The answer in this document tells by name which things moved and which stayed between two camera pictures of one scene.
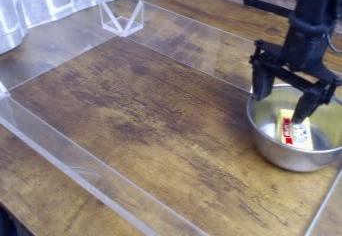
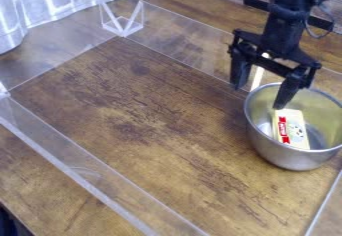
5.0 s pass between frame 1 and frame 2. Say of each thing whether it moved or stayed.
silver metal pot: stayed
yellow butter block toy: moved
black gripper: moved
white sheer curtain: stayed
